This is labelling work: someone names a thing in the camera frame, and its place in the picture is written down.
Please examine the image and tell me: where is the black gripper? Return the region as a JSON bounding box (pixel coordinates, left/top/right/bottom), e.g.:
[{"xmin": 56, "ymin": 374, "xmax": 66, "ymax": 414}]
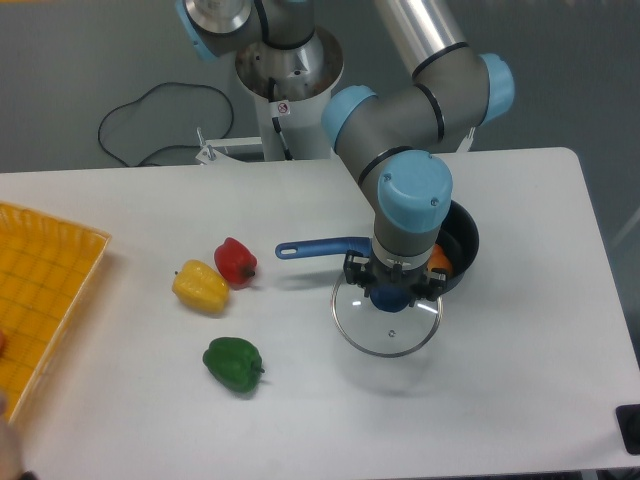
[{"xmin": 343, "ymin": 250, "xmax": 449, "ymax": 301}]

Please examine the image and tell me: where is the glass lid blue knob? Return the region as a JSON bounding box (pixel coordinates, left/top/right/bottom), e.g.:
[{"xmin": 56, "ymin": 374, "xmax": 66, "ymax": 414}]
[{"xmin": 331, "ymin": 275, "xmax": 443, "ymax": 358}]

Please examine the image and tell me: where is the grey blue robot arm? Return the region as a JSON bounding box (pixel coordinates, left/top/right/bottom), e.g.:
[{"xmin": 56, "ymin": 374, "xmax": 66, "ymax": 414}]
[{"xmin": 176, "ymin": 1, "xmax": 514, "ymax": 312}]

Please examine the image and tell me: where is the blurred hand at corner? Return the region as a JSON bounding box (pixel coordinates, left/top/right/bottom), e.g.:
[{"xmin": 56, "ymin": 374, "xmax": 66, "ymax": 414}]
[{"xmin": 1, "ymin": 393, "xmax": 24, "ymax": 480}]

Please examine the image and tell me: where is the orange bell pepper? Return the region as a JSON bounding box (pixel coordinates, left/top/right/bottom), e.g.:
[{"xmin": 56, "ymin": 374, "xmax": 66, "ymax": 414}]
[{"xmin": 427, "ymin": 244, "xmax": 454, "ymax": 277}]

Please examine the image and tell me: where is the red bell pepper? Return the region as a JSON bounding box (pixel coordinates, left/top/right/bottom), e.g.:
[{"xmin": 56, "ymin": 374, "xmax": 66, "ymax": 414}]
[{"xmin": 213, "ymin": 237, "xmax": 258, "ymax": 287}]

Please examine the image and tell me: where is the green bell pepper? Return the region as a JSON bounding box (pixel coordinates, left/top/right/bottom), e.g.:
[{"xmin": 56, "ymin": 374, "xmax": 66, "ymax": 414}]
[{"xmin": 202, "ymin": 337, "xmax": 265, "ymax": 394}]

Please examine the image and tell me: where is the yellow bell pepper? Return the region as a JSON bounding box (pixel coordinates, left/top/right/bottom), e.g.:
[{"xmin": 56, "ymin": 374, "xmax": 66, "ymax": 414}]
[{"xmin": 172, "ymin": 259, "xmax": 230, "ymax": 314}]

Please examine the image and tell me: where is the black box at edge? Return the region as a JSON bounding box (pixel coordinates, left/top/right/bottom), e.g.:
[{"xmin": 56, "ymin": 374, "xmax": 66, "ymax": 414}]
[{"xmin": 615, "ymin": 404, "xmax": 640, "ymax": 455}]

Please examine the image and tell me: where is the yellow woven basket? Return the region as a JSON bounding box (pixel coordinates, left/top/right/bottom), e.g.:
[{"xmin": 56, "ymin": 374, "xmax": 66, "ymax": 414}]
[{"xmin": 1, "ymin": 201, "xmax": 111, "ymax": 423}]

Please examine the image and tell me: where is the dark pot blue handle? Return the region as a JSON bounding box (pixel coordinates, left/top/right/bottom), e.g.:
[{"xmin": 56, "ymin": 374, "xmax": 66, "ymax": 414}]
[{"xmin": 275, "ymin": 202, "xmax": 479, "ymax": 296}]

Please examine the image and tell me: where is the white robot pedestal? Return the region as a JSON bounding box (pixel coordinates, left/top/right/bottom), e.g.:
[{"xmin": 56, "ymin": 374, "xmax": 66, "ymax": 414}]
[{"xmin": 188, "ymin": 14, "xmax": 489, "ymax": 164}]

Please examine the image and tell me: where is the black floor cable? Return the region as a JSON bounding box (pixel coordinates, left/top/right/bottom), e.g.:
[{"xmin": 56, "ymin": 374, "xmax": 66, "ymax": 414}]
[{"xmin": 97, "ymin": 81, "xmax": 235, "ymax": 168}]

